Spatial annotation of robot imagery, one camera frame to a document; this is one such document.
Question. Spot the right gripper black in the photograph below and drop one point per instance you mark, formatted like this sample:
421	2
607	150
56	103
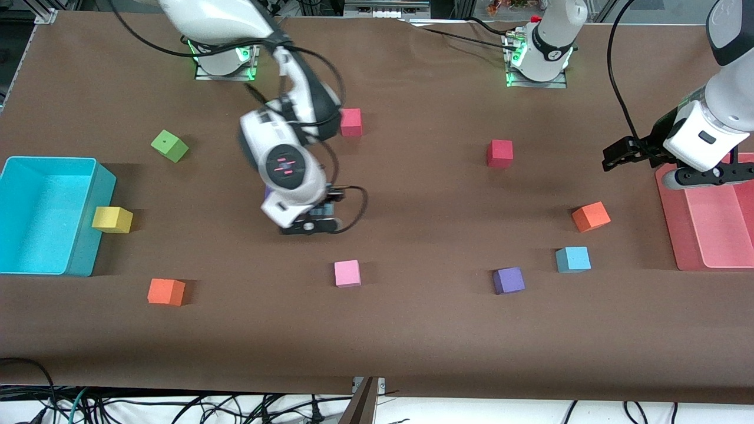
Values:
326	208

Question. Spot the colourful small items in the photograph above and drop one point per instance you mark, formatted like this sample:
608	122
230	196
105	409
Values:
506	6

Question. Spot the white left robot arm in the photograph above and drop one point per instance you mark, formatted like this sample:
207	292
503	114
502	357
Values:
724	100

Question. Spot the dark metal pole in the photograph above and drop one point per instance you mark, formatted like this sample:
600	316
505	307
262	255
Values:
360	409

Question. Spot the green foam cube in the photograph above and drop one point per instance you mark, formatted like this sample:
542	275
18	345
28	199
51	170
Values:
169	146

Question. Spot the silver corner bracket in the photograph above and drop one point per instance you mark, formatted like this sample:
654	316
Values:
47	16

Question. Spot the brown paper table cover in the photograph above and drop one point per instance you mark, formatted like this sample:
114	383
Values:
412	330

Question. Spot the orange foam cube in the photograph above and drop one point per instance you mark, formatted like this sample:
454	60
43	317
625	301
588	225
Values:
590	217
165	291

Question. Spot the small metal bracket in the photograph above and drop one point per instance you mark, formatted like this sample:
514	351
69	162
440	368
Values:
382	386

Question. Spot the pink plastic bin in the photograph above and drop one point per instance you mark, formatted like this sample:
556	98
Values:
718	235

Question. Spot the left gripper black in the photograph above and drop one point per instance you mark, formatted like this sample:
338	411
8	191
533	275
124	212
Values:
655	143

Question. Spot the red foam cube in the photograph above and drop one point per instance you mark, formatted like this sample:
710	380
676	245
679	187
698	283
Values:
499	153
352	121

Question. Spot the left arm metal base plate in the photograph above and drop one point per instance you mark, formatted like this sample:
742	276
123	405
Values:
554	85

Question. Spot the cyan plastic bin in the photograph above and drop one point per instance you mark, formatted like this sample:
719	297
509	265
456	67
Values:
41	218

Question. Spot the pink foam cube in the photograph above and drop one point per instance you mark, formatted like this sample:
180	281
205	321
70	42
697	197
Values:
347	273

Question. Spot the grey power strip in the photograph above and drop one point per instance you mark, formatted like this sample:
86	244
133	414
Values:
383	9

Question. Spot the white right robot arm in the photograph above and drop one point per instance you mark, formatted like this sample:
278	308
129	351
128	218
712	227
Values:
288	165

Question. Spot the yellow foam cube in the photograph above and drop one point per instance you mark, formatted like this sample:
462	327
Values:
112	219

